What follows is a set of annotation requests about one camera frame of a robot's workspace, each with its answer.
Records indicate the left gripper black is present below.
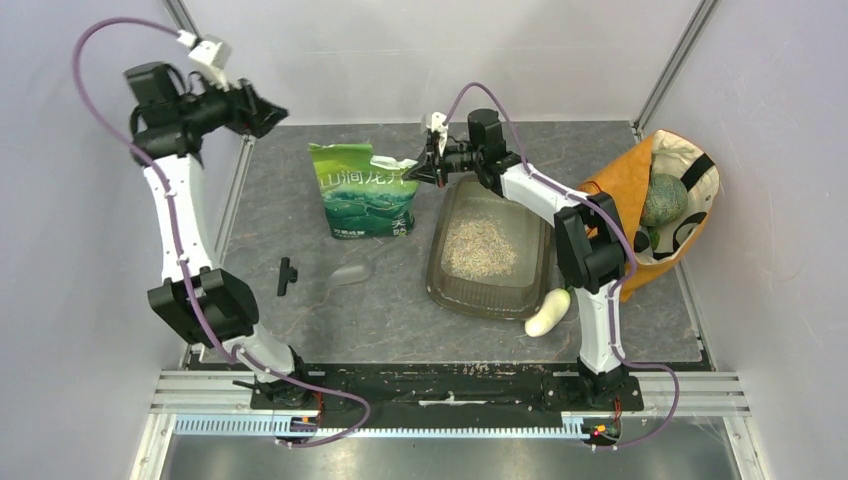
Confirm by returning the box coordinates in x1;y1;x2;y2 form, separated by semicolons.
178;67;289;140

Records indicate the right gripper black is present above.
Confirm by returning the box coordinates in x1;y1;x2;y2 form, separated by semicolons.
403;136;482;188

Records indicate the green litter bag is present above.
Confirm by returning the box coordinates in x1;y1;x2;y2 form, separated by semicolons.
308;143;419;240

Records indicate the clear plastic scoop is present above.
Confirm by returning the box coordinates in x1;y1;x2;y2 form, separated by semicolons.
325;238;405;289

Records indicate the black bag clip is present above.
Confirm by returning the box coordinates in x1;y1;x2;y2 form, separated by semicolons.
276;257;299;297

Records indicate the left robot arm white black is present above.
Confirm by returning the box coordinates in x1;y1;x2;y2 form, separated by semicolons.
124;62;314;409

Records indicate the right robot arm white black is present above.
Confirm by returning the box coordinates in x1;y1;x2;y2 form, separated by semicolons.
404;109;632;409

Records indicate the poured litter granules pile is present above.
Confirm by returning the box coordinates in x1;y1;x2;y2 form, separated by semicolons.
441;216;517;281

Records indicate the grey plastic litter box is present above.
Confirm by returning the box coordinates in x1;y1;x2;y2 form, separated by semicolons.
425;175;552;320

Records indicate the white radish toy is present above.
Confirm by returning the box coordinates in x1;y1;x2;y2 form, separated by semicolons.
524;288;571;338

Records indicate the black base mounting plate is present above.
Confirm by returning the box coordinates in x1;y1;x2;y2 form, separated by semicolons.
246;363;643;429

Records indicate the orange tote bag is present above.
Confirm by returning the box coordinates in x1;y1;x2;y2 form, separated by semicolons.
579;129;721;302

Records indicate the green melon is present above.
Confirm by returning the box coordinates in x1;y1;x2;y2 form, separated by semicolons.
640;173;688;227

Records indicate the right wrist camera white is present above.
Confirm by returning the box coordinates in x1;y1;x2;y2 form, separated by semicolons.
422;112;448;156

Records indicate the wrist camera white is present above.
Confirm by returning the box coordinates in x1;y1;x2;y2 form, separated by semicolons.
177;30;232;91
422;112;448;156

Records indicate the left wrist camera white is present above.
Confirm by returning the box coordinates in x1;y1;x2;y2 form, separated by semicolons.
177;30;232;91

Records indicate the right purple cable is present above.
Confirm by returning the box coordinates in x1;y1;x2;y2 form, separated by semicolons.
443;82;682;452

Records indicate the grey cable duct strip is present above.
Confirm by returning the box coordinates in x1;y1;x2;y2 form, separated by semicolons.
173;415;588;440

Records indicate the aluminium frame rail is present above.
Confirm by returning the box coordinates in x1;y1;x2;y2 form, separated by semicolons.
149;371;751;418

